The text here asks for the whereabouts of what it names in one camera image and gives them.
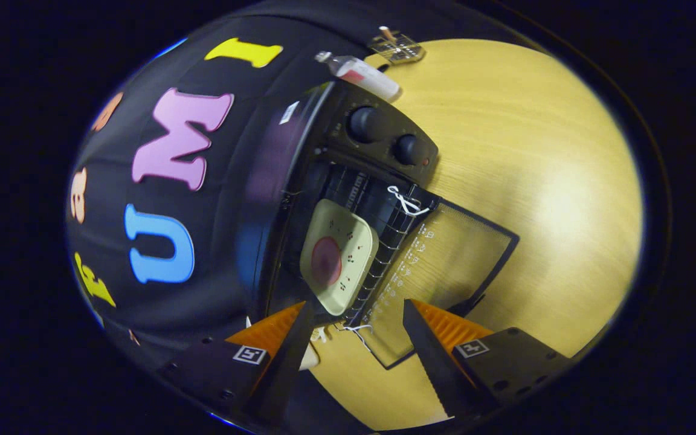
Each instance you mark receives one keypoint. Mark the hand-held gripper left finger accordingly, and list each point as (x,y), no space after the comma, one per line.
(290,362)

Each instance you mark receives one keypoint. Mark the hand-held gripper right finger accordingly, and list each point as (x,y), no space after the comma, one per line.
(432,362)

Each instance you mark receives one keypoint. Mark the round reddish meat patty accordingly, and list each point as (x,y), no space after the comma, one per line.
(326,261)

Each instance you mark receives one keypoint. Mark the cream square plate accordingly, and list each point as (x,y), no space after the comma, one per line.
(351,232)

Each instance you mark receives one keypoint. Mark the black toaster oven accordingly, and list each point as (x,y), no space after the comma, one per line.
(336,121)

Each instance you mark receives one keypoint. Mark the clear bottle with pink label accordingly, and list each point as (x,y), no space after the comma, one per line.
(366,75)

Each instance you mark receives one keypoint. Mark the pen with white cap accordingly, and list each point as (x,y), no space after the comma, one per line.
(387,33)

